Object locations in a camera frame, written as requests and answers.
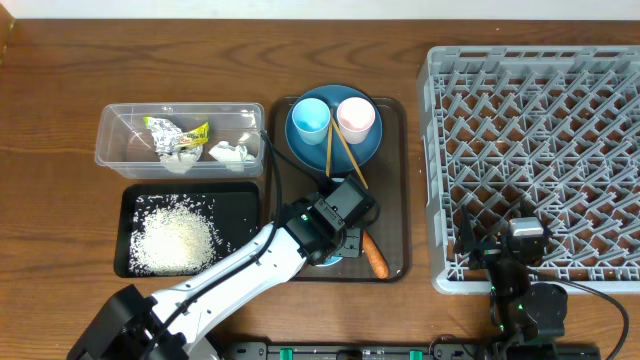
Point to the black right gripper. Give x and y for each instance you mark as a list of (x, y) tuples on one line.
[(466, 242)]

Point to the light blue bowl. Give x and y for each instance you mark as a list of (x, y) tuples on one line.
[(331, 261)]

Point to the orange carrot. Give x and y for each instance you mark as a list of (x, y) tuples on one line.
[(374, 256)]

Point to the white tissue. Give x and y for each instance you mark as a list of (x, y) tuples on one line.
[(234, 158)]

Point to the pile of white rice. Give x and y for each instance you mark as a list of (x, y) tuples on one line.
[(175, 234)]

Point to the snack wrapper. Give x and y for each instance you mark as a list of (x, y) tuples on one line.
[(174, 145)]

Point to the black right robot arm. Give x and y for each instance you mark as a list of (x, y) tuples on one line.
[(527, 313)]

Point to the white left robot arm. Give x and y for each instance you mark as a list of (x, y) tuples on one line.
[(173, 323)]

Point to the grey dishwasher rack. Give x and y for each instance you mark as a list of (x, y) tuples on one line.
[(553, 127)]

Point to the dark blue plate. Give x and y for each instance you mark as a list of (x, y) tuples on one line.
[(314, 156)]

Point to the brown serving tray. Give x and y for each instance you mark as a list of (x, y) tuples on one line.
[(386, 174)]

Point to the right wooden chopstick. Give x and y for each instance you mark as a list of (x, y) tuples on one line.
[(349, 153)]

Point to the wooden chopstick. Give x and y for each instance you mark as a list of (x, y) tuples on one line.
[(329, 145), (349, 153)]

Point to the light blue cup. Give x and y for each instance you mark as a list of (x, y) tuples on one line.
[(311, 117)]

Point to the left wooden chopstick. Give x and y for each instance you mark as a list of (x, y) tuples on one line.
[(329, 145)]

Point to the pink cup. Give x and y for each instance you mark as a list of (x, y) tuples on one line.
[(355, 117)]

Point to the black tray bin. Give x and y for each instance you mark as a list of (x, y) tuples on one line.
[(236, 213)]

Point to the clear plastic bin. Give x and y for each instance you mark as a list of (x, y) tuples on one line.
[(126, 146)]

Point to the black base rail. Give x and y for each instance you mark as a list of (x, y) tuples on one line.
[(438, 350)]

